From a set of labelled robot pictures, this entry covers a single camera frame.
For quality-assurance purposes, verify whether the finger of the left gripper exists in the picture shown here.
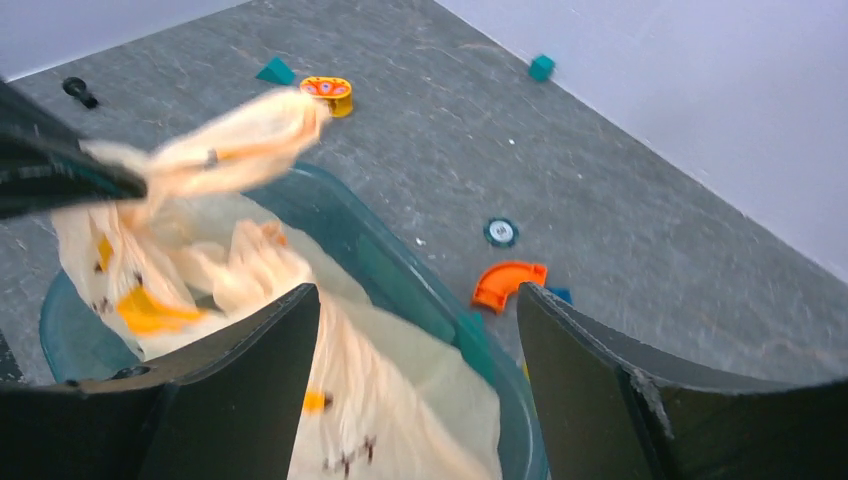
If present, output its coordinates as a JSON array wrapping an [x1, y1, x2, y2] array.
[[1, 81, 147, 220]]

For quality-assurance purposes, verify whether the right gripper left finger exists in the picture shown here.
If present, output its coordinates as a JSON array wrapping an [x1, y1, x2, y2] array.
[[1, 284, 320, 479]]

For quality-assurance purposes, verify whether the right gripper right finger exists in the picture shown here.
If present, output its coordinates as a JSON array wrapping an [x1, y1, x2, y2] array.
[[517, 283, 847, 479]]

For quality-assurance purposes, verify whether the orange plastic bag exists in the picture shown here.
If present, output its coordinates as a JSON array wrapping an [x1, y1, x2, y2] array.
[[52, 88, 502, 479]]

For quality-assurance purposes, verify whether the small black knob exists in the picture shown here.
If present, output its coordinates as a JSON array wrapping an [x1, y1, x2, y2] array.
[[62, 77, 99, 109]]

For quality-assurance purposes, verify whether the blue lego brick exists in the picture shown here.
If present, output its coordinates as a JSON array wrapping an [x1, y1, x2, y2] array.
[[547, 287, 574, 306]]

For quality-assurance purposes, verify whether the orange curved toy piece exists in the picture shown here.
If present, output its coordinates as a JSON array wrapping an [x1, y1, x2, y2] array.
[[470, 261, 548, 314]]

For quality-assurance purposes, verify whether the round black white disc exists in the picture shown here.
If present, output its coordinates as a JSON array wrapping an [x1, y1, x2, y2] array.
[[482, 218, 520, 248]]

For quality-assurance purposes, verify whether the teal transparent plastic tub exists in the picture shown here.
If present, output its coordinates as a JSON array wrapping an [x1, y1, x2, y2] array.
[[39, 164, 548, 479]]

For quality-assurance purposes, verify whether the teal triangular block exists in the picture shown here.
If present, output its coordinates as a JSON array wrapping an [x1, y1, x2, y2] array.
[[255, 57, 296, 86]]

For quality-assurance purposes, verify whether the yellow butterfly toy block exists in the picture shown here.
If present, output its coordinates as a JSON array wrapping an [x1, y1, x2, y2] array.
[[299, 76, 354, 118]]

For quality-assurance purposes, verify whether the teal cube by wall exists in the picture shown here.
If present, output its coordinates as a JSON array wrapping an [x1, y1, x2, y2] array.
[[528, 55, 556, 83]]

